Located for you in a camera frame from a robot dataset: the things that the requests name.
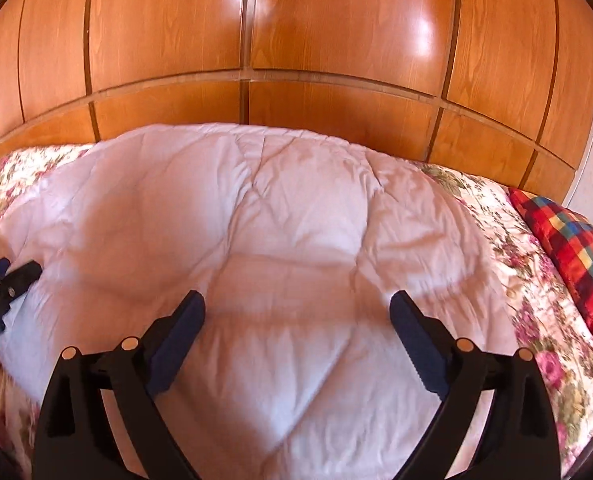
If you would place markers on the floral bedspread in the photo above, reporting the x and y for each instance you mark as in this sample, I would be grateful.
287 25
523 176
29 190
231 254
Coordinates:
536 310

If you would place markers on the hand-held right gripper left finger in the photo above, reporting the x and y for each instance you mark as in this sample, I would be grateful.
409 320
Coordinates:
176 345

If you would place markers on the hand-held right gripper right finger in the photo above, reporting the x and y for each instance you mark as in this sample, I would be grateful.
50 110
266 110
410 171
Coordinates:
419 345

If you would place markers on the white quilted jacket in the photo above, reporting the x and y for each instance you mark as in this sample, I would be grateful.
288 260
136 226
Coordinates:
276 260

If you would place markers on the plaid pillow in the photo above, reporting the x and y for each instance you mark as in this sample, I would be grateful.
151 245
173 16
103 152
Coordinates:
576 260

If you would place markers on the wooden wardrobe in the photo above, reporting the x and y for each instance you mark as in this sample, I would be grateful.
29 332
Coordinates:
296 35

